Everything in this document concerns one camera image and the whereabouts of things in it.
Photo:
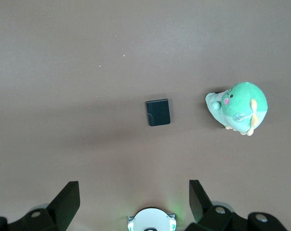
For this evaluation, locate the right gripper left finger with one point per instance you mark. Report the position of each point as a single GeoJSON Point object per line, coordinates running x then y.
{"type": "Point", "coordinates": [61, 207]}

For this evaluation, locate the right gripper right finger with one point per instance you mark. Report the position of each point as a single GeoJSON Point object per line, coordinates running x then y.
{"type": "Point", "coordinates": [208, 211]}

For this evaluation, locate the black phone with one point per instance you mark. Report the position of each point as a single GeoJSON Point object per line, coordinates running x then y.
{"type": "Point", "coordinates": [158, 113]}

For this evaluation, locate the green dinosaur plush toy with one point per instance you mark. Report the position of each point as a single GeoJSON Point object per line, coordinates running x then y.
{"type": "Point", "coordinates": [239, 106]}

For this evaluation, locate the brown table cover mat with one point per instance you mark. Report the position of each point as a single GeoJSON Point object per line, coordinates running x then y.
{"type": "Point", "coordinates": [87, 96]}

